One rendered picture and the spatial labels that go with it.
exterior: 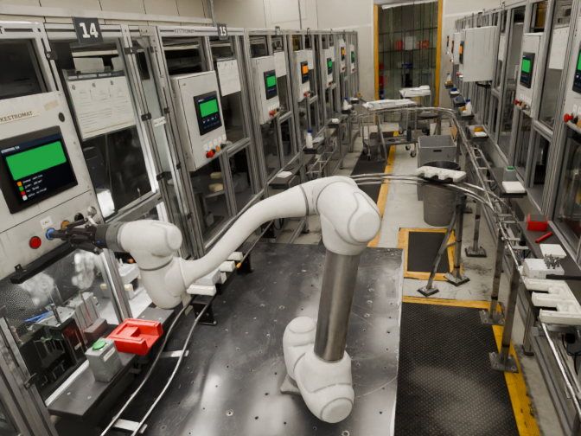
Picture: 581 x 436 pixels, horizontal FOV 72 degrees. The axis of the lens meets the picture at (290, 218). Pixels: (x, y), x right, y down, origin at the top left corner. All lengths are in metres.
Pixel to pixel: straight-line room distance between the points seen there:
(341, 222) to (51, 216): 0.92
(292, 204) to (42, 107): 0.82
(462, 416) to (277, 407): 1.20
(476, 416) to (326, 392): 1.33
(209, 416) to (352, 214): 0.97
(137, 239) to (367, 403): 0.99
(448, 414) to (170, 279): 1.75
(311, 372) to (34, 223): 0.96
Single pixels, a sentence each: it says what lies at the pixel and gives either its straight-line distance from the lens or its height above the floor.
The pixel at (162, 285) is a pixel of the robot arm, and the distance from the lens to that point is 1.25.
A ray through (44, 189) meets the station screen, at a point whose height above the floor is 1.56.
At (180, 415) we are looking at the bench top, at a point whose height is 0.68.
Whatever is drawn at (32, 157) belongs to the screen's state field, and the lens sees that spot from 1.41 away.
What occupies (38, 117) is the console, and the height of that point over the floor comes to 1.77.
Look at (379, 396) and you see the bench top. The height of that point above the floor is 0.68.
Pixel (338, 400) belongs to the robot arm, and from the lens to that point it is 1.35.
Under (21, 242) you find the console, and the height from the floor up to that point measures 1.44.
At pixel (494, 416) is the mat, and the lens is 2.57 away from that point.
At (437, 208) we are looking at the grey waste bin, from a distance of 4.38.
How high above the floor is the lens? 1.89
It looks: 23 degrees down
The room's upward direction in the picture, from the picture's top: 6 degrees counter-clockwise
